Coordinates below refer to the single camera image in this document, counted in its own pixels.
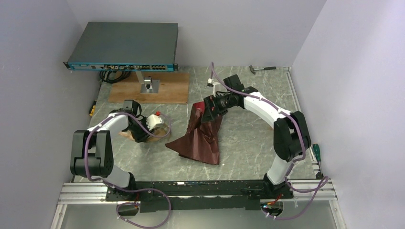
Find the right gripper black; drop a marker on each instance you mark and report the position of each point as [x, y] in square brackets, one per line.
[210, 102]

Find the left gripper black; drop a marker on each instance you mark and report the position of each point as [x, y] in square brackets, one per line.
[143, 136]

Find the tan satin ribbon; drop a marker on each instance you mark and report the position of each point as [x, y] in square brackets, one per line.
[157, 134]

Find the maroon paper bouquet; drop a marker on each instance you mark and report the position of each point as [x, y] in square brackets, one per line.
[200, 142]

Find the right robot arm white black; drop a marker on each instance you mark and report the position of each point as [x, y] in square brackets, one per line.
[291, 137]

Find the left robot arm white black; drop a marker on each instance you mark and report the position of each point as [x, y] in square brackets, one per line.
[92, 151]

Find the wooden board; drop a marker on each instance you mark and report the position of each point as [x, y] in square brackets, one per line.
[173, 88]

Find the yellow black tool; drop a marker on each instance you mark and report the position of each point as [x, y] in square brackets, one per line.
[92, 108]

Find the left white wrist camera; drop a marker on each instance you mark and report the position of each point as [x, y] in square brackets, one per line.
[154, 120]

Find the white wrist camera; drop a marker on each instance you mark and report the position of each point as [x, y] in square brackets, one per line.
[216, 87]
[154, 120]

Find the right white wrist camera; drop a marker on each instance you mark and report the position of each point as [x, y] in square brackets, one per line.
[216, 87]

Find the metal stand bracket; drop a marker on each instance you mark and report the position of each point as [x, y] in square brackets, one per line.
[147, 84]

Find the hammer with black handle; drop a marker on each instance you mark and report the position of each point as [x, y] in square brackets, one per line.
[254, 70]

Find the grey blue network switch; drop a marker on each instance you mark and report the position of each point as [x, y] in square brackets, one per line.
[126, 46]

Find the green handled screwdriver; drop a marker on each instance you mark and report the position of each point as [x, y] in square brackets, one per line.
[316, 150]

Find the aluminium rail frame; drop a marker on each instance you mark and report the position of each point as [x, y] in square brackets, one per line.
[246, 152]

